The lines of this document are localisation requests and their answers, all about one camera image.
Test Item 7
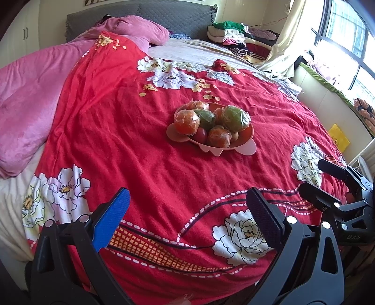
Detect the salmon pink plastic plate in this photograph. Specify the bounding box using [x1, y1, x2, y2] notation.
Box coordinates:
[166, 101, 257, 156]

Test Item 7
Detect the white bed sheet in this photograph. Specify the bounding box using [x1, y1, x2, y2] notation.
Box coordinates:
[0, 141, 50, 291]

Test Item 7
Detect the green knitted garment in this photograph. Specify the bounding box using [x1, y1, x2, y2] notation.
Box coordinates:
[212, 21, 245, 31]

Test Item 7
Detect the orange patterned cloth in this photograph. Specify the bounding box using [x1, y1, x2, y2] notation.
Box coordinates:
[353, 98, 375, 132]

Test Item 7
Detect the window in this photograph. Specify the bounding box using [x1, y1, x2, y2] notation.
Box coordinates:
[311, 0, 375, 97]

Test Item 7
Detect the white wardrobe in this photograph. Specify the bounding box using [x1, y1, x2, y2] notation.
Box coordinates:
[4, 0, 40, 71]

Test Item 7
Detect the pile of folded clothes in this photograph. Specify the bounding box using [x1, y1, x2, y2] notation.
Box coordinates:
[206, 20, 286, 63]

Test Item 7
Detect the white rack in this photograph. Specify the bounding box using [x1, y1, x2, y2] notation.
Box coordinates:
[349, 148, 375, 179]

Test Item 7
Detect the green-trimmed window bench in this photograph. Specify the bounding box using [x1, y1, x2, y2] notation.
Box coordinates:
[291, 63, 375, 159]

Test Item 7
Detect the black garment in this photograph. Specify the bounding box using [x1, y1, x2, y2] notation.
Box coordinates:
[294, 54, 314, 71]

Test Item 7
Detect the red cherry tomato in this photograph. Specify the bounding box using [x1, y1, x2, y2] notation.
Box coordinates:
[193, 128, 209, 144]

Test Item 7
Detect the yellow paper bag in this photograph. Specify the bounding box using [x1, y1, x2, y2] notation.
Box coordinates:
[327, 124, 350, 153]

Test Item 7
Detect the red floral blanket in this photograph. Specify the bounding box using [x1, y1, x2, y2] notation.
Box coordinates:
[32, 31, 356, 300]

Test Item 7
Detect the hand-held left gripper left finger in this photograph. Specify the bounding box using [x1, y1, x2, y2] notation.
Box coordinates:
[29, 187, 135, 305]

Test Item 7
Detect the pink pillow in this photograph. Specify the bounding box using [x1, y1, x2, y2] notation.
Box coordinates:
[66, 1, 219, 43]

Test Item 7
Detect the cream curtain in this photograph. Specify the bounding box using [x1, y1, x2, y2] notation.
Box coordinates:
[258, 0, 326, 77]

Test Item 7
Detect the pink floral cloth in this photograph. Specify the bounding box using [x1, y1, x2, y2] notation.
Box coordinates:
[305, 50, 340, 85]

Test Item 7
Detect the pink velvet quilt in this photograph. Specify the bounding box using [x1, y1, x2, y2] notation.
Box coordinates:
[0, 16, 170, 178]

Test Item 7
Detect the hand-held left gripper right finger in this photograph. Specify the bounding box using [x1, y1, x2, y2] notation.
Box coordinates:
[245, 187, 346, 305]

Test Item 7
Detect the white striped cloth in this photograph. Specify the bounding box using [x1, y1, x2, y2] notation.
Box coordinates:
[264, 69, 302, 100]

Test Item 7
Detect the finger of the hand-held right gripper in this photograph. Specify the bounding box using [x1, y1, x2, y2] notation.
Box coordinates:
[299, 182, 364, 222]
[318, 158, 375, 203]

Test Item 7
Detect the plastic-wrapped green citrus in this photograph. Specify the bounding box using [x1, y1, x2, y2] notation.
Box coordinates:
[195, 109, 217, 131]
[221, 105, 251, 132]

